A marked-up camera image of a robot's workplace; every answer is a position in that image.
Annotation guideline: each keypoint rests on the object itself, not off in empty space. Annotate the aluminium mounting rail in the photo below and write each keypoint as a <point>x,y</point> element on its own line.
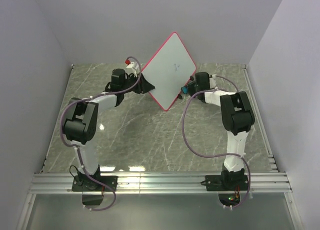
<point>157,182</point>

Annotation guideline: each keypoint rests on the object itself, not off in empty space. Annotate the blue whiteboard eraser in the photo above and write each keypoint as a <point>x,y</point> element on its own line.
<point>185,90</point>

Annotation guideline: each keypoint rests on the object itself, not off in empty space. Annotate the whiteboard wire stand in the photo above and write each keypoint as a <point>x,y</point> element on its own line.
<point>188,88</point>

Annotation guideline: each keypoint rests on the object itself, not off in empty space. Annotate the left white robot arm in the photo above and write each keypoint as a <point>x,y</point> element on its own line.
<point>79,120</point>

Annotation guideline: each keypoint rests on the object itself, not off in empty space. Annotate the red framed whiteboard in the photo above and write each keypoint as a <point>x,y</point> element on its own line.
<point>168,70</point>

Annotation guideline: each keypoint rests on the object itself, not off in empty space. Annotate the right side aluminium rail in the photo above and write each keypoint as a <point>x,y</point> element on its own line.
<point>271,158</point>

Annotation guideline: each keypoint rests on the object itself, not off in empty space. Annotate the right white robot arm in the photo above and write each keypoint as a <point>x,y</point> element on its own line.
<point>237,119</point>

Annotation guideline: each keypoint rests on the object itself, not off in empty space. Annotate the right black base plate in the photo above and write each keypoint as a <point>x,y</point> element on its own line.
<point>217,183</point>

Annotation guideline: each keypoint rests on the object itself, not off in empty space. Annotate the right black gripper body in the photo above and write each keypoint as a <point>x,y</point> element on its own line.
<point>192,88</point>

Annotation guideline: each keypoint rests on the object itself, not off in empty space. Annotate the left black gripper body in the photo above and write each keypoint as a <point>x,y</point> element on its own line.
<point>133,79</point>

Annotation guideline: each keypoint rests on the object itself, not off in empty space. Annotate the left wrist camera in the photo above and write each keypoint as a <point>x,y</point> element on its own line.
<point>132,66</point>

